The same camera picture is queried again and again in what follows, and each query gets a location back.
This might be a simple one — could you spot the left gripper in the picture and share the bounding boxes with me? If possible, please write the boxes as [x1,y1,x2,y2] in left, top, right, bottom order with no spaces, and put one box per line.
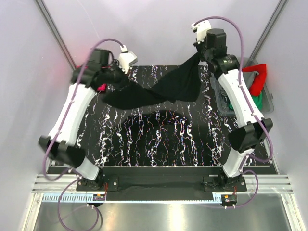
[102,60,132,91]

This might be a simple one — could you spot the black t-shirt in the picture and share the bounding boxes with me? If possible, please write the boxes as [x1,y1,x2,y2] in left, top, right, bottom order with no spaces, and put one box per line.
[102,53,201,110]

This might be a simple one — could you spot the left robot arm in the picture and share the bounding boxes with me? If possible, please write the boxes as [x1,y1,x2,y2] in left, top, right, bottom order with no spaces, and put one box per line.
[38,45,137,191]

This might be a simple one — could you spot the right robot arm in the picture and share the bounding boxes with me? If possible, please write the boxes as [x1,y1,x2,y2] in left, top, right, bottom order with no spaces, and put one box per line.
[192,21,273,192]

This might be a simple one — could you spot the pink folded t-shirt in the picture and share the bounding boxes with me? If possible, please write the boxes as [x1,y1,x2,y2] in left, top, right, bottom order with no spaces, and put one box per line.
[97,83,107,92]

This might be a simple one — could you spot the grey t-shirt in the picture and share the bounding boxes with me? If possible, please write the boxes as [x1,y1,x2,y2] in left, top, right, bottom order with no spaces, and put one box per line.
[243,71,259,89]

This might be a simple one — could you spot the clear plastic bin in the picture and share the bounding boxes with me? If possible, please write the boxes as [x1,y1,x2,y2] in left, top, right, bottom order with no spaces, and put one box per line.
[210,57,275,117]

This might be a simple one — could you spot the red t-shirt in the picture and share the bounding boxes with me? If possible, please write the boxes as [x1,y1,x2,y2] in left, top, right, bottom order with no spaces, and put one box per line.
[242,64,267,96]

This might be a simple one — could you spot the green t-shirt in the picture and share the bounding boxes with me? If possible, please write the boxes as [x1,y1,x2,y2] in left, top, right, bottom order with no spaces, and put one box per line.
[228,93,263,112]

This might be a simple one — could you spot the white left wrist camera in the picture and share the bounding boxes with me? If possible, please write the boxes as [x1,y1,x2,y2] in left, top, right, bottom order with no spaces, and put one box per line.
[118,45,138,74]

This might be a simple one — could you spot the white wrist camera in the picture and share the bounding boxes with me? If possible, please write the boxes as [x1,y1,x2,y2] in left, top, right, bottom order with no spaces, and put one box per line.
[191,20,212,44]
[118,45,138,74]

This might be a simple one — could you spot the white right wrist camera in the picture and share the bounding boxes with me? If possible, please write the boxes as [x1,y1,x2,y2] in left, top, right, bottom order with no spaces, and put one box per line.
[191,20,212,44]

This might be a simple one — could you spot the left aluminium corner post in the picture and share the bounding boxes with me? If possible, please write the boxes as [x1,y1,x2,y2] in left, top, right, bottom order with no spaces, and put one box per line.
[34,0,77,70]

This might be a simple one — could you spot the aluminium corner post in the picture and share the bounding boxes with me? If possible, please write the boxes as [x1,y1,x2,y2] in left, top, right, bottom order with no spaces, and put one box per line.
[34,0,77,70]
[249,0,289,59]

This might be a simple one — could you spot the right aluminium corner post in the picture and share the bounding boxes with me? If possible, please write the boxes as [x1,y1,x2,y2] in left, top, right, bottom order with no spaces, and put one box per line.
[249,0,289,59]

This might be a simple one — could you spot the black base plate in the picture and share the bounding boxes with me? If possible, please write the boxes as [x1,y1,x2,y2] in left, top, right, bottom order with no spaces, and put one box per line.
[76,166,247,202]

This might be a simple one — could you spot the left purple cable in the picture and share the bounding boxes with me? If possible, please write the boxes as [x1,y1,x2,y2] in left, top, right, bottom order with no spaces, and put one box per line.
[42,38,126,229]

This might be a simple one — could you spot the purple cable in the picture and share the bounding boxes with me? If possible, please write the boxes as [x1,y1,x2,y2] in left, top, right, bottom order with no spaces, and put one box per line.
[193,16,274,209]
[42,38,126,229]

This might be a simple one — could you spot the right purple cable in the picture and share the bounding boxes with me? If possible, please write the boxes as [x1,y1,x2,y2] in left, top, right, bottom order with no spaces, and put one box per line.
[193,16,274,209]

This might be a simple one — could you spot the aluminium frame rail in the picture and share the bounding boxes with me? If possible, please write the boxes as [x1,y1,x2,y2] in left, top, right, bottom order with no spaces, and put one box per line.
[32,175,294,193]

